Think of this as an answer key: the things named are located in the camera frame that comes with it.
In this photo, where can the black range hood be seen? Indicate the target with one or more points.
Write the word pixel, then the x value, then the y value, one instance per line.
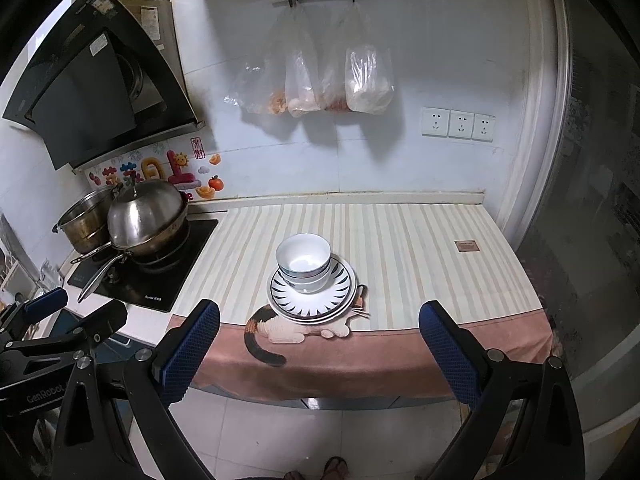
pixel 90 85

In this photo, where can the person's foot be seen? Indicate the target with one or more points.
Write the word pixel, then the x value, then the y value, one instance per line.
pixel 295 476
pixel 335 469

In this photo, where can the white plate blue leaf pattern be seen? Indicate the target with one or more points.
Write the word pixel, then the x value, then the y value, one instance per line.
pixel 340 277

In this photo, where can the steel wok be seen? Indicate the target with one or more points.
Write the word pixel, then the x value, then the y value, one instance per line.
pixel 160 242

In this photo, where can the white plate pink floral print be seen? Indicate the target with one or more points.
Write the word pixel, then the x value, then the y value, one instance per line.
pixel 312 318

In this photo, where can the striped cat print tablecloth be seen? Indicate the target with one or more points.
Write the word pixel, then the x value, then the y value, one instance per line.
pixel 400 280

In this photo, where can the plastic bag of eggs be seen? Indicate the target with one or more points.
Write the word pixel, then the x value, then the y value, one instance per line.
pixel 300 90

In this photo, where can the plastic bag orange contents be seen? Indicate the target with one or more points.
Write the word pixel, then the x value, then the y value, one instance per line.
pixel 260 85

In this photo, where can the white bowl dark rim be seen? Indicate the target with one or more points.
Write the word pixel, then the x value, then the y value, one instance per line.
pixel 303 252

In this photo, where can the plain white bowl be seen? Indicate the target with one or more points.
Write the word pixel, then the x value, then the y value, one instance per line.
pixel 305 276

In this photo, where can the person's right foot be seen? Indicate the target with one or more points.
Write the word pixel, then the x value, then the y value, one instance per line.
pixel 335 469

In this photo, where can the plastic bag white contents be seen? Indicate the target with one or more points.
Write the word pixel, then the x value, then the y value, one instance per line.
pixel 369 80

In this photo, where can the person's left foot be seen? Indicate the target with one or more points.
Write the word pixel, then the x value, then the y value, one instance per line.
pixel 295 476

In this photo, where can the steel stock pot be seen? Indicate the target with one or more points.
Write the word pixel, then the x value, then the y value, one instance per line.
pixel 82 220

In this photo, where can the colourful wall stickers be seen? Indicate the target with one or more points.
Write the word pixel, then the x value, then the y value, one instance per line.
pixel 150 170

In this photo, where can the white wall socket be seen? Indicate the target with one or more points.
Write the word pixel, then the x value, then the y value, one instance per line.
pixel 461 124
pixel 435 121
pixel 483 127

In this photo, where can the plastic bag red contents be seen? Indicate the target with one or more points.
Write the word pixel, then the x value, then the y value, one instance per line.
pixel 334 95

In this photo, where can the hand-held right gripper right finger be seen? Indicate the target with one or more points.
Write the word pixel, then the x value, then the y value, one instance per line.
pixel 447 355

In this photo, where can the brown cloth label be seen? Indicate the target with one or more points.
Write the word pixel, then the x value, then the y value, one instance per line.
pixel 467 246

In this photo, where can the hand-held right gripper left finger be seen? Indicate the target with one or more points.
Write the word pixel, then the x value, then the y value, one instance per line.
pixel 192 350

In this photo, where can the black induction cooktop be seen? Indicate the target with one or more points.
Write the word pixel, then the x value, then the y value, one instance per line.
pixel 165 280

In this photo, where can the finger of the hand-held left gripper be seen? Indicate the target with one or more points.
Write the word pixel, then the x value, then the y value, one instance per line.
pixel 105 317
pixel 47 302

